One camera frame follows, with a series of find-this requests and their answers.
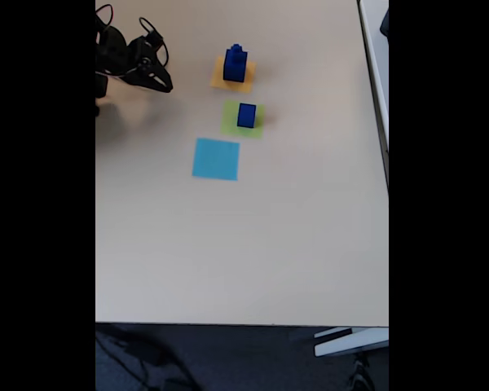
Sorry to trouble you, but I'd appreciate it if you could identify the medium blue cube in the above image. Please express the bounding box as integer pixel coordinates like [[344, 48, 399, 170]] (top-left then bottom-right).
[[236, 103, 258, 129]]

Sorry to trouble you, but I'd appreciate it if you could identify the orange paper square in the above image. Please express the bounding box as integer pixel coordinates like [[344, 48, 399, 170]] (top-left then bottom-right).
[[209, 55, 257, 94]]

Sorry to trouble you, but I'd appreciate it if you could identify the green paper square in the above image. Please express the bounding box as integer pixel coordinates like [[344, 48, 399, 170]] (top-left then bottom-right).
[[220, 99, 266, 139]]

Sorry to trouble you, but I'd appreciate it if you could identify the light blue paper square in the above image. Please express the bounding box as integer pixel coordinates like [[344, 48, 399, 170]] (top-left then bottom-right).
[[191, 137, 240, 182]]

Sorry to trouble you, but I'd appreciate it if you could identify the large blue cube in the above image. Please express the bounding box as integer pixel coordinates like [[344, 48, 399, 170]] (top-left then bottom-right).
[[222, 48, 249, 83]]

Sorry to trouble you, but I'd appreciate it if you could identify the white table foot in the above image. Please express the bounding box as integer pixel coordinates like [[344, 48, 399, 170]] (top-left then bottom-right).
[[313, 327, 390, 358]]

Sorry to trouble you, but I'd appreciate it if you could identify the black camera cable loop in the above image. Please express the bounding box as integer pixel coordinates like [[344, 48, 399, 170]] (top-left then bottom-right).
[[138, 16, 170, 68]]

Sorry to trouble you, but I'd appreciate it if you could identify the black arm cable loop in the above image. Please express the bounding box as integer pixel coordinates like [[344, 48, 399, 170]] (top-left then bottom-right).
[[95, 3, 114, 32]]

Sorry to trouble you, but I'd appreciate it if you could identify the black floor cable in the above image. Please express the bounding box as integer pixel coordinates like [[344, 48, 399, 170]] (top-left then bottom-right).
[[95, 325, 196, 391], [348, 352, 378, 391]]

